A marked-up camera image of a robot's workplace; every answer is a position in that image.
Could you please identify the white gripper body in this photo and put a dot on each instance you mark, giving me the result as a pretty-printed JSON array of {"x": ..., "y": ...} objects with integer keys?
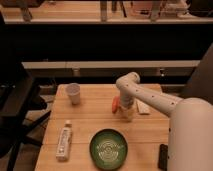
[{"x": 127, "y": 113}]

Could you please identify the green ceramic bowl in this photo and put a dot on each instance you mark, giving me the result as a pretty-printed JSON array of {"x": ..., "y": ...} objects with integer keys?
[{"x": 108, "y": 150}]

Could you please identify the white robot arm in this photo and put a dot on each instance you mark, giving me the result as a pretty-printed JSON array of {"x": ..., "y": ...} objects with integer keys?
[{"x": 190, "y": 136}]

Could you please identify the black remote control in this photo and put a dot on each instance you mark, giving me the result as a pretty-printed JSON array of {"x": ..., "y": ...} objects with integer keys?
[{"x": 163, "y": 154}]

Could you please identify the white paper cup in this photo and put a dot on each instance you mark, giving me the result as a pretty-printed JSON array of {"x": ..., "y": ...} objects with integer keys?
[{"x": 73, "y": 92}]

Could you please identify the white plastic bottle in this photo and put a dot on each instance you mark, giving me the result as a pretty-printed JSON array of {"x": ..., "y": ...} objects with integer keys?
[{"x": 64, "y": 141}]

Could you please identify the black office chair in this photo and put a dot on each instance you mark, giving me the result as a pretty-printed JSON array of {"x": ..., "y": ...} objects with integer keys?
[{"x": 19, "y": 93}]

